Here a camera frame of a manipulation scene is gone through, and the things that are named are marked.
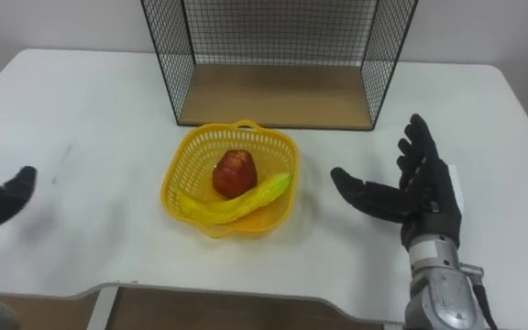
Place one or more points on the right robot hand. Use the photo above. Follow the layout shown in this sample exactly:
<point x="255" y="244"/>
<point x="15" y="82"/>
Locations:
<point x="424" y="197"/>

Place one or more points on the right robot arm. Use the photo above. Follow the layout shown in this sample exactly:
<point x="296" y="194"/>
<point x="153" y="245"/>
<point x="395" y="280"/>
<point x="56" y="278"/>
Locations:
<point x="440" y="289"/>

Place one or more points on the white desk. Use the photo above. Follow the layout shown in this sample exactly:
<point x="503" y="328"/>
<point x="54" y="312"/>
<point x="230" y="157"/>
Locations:
<point x="108" y="160"/>

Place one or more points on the yellow plastic basket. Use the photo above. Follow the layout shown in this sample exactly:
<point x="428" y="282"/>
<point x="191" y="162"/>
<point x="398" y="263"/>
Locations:
<point x="264" y="151"/>

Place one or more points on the yellow banana soft toy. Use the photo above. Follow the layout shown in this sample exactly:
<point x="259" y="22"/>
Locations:
<point x="236" y="206"/>

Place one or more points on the red apple soft toy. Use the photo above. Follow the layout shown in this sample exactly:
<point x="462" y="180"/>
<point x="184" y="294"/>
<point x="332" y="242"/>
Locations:
<point x="235" y="174"/>

